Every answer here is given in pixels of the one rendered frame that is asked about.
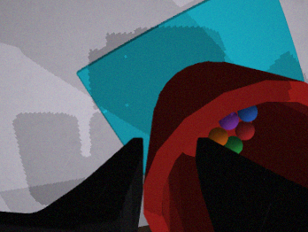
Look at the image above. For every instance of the tan wooden beam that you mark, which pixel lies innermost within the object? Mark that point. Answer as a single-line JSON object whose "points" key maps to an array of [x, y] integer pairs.
{"points": [[143, 229]]}

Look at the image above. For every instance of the blue marble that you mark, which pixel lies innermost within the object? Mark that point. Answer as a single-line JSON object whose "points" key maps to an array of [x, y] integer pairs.
{"points": [[248, 113]]}

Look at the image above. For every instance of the dark red marble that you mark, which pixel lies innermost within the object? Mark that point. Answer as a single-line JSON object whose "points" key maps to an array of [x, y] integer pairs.
{"points": [[244, 130]]}

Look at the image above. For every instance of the dark red cup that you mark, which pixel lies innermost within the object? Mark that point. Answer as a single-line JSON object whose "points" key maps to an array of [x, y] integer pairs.
{"points": [[190, 106]]}

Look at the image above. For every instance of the purple marble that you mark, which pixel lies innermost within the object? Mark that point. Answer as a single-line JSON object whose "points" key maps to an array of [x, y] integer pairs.
{"points": [[229, 122]]}

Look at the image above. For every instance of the green marble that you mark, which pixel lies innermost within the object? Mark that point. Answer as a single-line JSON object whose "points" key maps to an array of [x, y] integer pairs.
{"points": [[234, 144]]}

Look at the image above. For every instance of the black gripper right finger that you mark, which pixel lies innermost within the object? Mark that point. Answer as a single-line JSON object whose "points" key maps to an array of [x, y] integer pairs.
{"points": [[243, 196]]}

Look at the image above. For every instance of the orange marble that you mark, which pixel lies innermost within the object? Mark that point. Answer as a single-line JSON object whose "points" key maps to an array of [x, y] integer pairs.
{"points": [[219, 135]]}

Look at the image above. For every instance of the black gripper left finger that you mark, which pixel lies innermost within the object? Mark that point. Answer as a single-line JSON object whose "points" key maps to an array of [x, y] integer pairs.
{"points": [[108, 201]]}

